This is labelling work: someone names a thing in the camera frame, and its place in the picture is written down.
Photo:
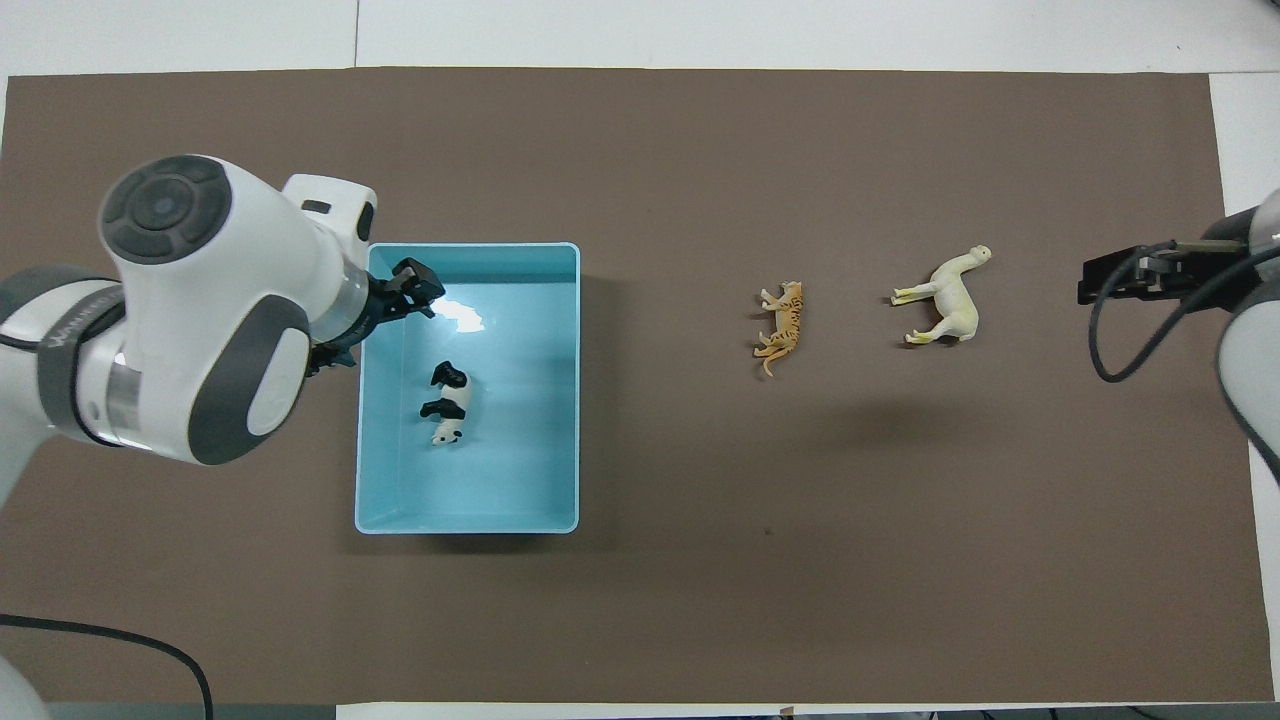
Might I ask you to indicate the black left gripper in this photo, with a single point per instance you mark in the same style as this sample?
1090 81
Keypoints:
372 310

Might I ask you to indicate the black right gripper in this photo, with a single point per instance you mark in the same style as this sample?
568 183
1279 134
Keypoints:
1185 262

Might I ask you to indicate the black and white panda toy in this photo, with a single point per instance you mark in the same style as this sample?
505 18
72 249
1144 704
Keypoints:
452 400

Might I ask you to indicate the cream camel toy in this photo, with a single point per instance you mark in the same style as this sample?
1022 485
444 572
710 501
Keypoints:
955 300

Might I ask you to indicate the orange striped tiger toy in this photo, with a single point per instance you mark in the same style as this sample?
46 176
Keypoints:
785 325

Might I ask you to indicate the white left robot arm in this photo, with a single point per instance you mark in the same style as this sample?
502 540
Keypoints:
200 290

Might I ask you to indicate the light blue storage box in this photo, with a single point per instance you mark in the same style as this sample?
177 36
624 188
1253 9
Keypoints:
520 460

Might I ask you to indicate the brown table mat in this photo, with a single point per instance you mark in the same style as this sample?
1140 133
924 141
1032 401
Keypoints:
700 600

